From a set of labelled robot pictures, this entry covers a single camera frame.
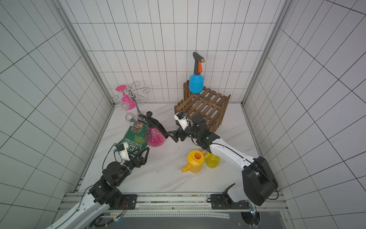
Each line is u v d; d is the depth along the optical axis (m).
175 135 0.68
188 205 0.73
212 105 0.99
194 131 0.66
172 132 0.68
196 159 0.77
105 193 0.56
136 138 0.92
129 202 0.72
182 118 0.67
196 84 0.85
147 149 0.72
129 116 0.87
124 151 0.67
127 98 0.95
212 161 0.79
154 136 0.91
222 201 0.66
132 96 0.87
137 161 0.67
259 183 0.41
